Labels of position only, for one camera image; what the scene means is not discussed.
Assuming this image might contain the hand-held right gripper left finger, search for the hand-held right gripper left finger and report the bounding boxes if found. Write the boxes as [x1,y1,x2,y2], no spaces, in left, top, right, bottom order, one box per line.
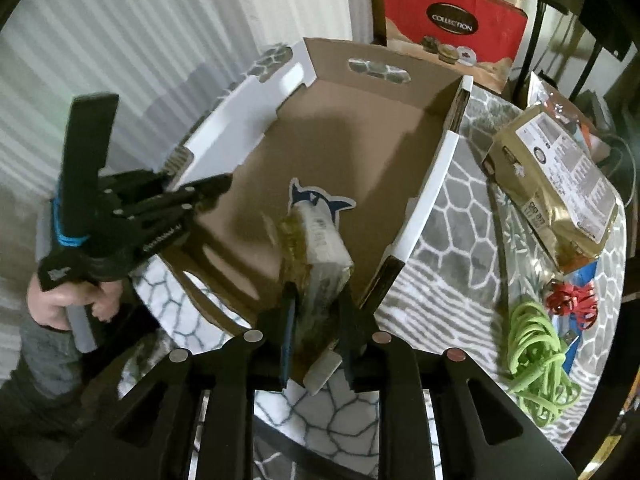
[50,280,301,480]

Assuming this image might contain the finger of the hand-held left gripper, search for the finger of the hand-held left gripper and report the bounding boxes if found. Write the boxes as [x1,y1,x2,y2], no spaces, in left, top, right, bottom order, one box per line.
[127,174,234,241]
[100,169,176,198]

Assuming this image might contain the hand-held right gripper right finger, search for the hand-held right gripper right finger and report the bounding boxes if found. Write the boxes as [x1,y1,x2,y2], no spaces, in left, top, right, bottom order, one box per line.
[337,285,581,480]

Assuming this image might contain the small gold foil packet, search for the small gold foil packet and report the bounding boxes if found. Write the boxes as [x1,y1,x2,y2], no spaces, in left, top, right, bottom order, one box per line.
[265,202,356,396]

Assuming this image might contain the white cardboard box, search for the white cardboard box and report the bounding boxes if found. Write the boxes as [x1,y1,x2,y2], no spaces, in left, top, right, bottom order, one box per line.
[122,37,473,341]

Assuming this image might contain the green cable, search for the green cable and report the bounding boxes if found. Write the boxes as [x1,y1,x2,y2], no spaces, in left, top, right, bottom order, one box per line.
[505,300,583,426]

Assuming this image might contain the large gold foil bag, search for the large gold foil bag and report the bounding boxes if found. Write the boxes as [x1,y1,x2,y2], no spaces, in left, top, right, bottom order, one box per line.
[482,105,621,276]

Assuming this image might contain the person's left forearm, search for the person's left forearm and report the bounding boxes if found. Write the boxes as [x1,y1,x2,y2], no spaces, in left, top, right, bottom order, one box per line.
[0,317,98,413]

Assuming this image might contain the person's left hand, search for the person's left hand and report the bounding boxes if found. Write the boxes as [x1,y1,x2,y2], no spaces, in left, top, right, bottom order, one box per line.
[25,270,123,333]

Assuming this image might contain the blue shark sticker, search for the blue shark sticker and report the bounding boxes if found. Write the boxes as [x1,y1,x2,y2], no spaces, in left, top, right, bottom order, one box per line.
[287,177,356,221]

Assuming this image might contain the grey patterned blanket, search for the grey patterned blanket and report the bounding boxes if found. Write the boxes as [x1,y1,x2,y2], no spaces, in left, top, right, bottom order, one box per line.
[115,42,628,480]

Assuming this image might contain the red ribbon bow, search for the red ribbon bow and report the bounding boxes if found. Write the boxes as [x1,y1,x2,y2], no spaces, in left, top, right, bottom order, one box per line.
[545,282,598,331]

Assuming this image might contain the red gift box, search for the red gift box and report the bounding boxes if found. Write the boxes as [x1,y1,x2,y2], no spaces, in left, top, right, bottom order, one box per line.
[370,0,531,93]

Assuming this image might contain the clear plastic packet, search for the clear plastic packet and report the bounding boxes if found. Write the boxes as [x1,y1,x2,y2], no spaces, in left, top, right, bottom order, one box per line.
[527,72,611,161]

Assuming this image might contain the black metal chair frame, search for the black metal chair frame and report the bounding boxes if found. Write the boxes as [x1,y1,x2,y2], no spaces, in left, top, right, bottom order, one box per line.
[515,0,636,111]

